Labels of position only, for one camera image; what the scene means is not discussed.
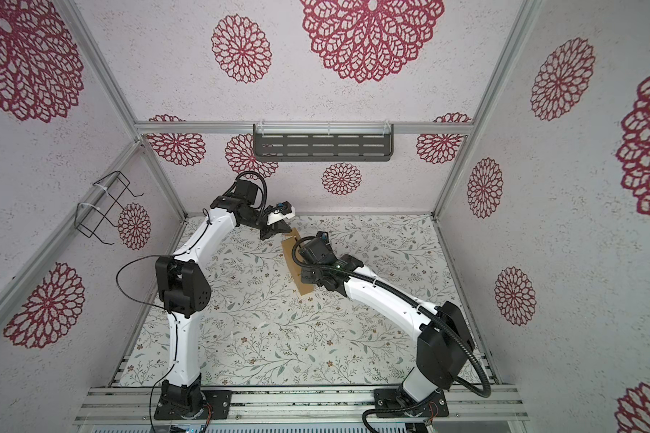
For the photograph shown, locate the brown cardboard box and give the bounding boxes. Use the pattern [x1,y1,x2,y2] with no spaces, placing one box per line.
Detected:
[282,228,315,296]

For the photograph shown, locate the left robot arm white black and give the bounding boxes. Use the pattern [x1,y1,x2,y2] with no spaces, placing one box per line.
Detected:
[153,171,295,420]

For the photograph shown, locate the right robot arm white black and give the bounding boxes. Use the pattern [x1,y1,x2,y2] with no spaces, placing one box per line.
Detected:
[291,232,490,406]

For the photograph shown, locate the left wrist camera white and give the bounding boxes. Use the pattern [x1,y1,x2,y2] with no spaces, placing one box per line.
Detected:
[266,201,295,226]

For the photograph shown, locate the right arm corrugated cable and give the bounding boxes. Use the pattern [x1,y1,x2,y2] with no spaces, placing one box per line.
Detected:
[291,235,492,433]

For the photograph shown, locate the dark metal wall shelf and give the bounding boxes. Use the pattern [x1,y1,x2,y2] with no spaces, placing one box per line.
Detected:
[253,124,395,162]

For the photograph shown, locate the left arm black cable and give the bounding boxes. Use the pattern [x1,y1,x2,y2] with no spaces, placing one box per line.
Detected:
[114,215,218,433]

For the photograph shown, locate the black wire wall rack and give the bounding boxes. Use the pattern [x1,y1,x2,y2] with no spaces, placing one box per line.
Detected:
[72,171,144,246]

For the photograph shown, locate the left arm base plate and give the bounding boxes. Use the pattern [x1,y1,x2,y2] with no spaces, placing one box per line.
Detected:
[153,387,232,420]

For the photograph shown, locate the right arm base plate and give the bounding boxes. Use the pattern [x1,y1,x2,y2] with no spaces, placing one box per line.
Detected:
[374,388,450,419]

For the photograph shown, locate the aluminium front rail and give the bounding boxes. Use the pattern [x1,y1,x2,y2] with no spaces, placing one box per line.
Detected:
[72,384,530,426]

